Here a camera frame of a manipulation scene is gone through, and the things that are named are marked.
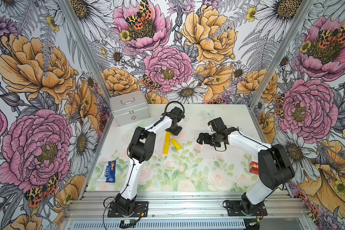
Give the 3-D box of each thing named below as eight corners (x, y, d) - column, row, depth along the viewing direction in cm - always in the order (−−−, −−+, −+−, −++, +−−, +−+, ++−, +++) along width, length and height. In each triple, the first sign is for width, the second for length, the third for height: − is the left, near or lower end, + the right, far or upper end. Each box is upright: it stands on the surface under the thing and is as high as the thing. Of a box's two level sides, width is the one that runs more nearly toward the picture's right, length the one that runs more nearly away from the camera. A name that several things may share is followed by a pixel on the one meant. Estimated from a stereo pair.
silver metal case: (119, 128, 110) (112, 113, 97) (116, 112, 121) (109, 96, 108) (151, 118, 116) (148, 103, 104) (145, 104, 127) (141, 88, 115)
